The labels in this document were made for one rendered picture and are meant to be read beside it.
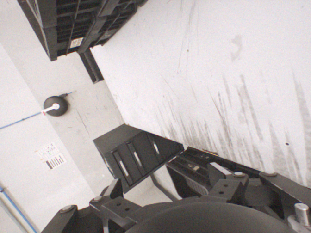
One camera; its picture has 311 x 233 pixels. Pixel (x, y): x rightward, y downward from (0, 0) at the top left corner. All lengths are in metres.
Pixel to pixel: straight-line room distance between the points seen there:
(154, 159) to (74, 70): 2.42
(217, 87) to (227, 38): 0.09
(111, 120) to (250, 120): 3.33
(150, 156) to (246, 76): 1.45
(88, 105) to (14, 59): 1.29
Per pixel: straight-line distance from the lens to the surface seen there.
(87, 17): 0.45
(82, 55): 2.11
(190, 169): 1.06
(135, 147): 1.58
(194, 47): 0.37
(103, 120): 3.53
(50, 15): 0.35
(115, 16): 0.49
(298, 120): 0.32
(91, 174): 3.76
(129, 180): 1.65
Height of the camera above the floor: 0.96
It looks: 24 degrees down
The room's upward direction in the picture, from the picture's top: 119 degrees counter-clockwise
